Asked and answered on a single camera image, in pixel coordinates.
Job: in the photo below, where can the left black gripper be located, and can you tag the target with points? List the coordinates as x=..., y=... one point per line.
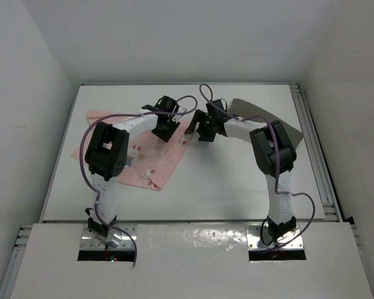
x=165, y=136

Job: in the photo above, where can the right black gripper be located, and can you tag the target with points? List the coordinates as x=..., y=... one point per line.
x=202, y=128

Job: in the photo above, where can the grey floral pillow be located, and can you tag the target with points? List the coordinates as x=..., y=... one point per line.
x=246, y=110

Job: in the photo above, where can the pink cartoon pillowcase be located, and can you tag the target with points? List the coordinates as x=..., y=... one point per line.
x=150, y=160

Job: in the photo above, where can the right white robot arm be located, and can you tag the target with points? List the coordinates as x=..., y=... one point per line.
x=273, y=151

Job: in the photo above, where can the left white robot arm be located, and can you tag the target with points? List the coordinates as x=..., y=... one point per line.
x=103, y=153

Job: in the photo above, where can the white front cover board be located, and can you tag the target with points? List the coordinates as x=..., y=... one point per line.
x=192, y=261

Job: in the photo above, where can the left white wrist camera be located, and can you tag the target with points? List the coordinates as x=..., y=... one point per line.
x=181, y=110

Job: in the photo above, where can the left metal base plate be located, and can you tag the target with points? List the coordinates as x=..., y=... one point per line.
x=115, y=240

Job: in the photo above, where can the left aluminium frame rail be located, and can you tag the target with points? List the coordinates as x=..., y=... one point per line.
x=15, y=261

